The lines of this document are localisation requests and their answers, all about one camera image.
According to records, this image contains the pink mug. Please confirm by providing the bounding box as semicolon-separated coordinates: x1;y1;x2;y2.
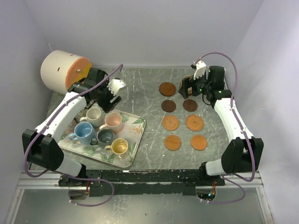
99;112;123;133

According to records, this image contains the grey mug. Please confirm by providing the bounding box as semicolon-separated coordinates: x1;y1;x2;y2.
96;129;116;148

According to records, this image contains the reddish brown wood coaster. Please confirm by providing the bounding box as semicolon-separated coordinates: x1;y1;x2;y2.
184;76;192;96

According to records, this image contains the purple cable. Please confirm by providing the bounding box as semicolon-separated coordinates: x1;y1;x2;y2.
192;52;256;204
22;64;124;207

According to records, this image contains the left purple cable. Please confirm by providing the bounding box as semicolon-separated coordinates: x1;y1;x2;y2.
22;64;124;207

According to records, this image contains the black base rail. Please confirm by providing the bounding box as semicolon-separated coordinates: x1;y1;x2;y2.
58;168;226;198

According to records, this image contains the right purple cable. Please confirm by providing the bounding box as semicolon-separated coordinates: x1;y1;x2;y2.
192;52;256;204

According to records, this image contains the floral serving tray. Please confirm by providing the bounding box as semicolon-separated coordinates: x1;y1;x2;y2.
58;109;146;168

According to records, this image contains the yellow mug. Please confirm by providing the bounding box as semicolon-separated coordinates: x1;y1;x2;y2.
104;138;129;160

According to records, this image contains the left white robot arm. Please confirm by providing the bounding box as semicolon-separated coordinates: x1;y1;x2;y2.
21;65;126;186

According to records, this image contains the hidden light wood coaster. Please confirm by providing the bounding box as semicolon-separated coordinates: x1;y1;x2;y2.
191;135;207;151

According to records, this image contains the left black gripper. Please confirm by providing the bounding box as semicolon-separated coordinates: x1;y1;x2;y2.
96;79;122;113

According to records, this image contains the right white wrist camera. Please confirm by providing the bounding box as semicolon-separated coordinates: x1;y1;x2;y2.
191;61;206;80

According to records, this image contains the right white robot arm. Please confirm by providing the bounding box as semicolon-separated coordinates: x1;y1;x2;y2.
178;64;264;186

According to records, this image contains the blue mug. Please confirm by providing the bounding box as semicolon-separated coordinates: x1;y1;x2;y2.
68;122;97;145

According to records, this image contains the dark wood coaster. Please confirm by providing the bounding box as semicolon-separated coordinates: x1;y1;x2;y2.
183;99;198;112

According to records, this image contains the white cylindrical drawer box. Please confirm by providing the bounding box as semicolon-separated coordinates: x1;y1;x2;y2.
40;50;92;94

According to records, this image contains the dark walnut coaster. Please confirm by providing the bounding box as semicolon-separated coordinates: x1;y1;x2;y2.
161;100;176;112

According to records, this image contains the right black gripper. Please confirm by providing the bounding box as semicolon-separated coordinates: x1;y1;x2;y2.
178;70;211;99

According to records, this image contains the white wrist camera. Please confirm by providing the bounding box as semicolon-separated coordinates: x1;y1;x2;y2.
191;61;206;80
107;79;127;96

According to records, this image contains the large woven rattan coaster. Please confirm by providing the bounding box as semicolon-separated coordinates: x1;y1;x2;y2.
185;114;204;131

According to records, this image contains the smooth light wood coaster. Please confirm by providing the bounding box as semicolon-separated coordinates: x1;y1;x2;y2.
164;135;181;151

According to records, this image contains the beige mug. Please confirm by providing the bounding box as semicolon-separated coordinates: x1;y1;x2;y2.
79;107;105;127

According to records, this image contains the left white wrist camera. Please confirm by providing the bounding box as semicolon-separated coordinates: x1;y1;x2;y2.
107;79;127;96

